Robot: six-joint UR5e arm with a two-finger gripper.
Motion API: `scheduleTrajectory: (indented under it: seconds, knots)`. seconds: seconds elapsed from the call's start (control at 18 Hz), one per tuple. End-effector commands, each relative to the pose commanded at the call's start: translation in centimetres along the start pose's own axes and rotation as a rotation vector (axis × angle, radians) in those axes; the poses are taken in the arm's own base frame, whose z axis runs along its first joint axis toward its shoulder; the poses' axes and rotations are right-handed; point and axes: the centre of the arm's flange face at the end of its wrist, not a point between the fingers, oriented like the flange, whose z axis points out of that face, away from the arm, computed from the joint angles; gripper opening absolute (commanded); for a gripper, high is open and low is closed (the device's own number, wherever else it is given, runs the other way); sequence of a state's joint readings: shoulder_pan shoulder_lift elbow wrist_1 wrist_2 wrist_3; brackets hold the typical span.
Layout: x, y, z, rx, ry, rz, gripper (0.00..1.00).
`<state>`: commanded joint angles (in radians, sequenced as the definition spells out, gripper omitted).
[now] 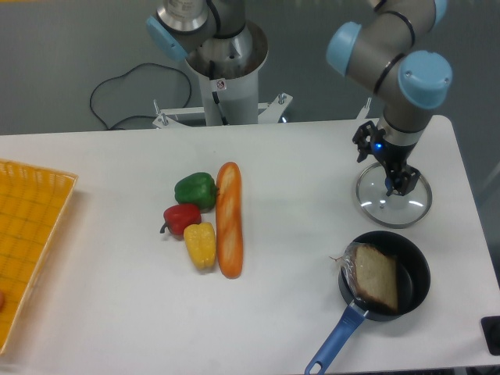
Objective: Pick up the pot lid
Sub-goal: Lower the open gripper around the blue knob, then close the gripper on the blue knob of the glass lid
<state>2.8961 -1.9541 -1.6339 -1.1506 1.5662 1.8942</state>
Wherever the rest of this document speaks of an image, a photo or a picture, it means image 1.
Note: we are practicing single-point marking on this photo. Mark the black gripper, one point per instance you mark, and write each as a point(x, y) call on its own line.
point(401, 178)

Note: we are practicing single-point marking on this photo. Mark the glass pot lid blue knob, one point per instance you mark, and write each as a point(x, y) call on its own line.
point(394, 211)

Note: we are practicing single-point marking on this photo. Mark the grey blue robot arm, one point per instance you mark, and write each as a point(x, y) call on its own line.
point(380, 57)

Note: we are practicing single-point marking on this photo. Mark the wrapped bread slice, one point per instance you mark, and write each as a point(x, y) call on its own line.
point(370, 276)

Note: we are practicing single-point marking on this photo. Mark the orange baguette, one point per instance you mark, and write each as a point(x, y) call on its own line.
point(229, 234)

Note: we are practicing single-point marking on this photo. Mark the green bell pepper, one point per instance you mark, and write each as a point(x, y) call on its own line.
point(199, 189)

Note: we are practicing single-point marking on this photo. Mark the yellow bell pepper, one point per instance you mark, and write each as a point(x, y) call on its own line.
point(200, 240)

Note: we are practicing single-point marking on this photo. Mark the black device at table edge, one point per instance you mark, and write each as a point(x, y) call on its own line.
point(490, 326)

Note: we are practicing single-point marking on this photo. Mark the red bell pepper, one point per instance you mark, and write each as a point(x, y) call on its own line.
point(178, 217)

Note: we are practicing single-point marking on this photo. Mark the yellow woven basket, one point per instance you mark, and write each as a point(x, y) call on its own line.
point(33, 201)

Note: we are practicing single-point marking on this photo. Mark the dark pot blue handle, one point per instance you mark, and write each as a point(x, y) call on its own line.
point(413, 281)

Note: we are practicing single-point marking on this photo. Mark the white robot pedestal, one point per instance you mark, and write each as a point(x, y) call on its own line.
point(228, 76)

